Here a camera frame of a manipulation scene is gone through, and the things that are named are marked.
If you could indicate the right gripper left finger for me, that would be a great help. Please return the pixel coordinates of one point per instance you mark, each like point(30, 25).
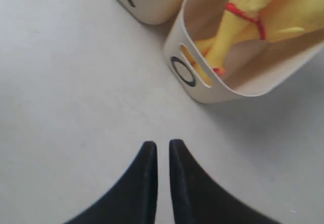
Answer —
point(133, 198)

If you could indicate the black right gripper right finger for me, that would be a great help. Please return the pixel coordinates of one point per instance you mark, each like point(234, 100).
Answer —
point(197, 198)

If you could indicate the large whole yellow rubber chicken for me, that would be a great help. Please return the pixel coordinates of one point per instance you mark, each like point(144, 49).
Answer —
point(282, 20)

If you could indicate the cream bin marked O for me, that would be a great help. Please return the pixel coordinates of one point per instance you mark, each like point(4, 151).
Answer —
point(265, 65)

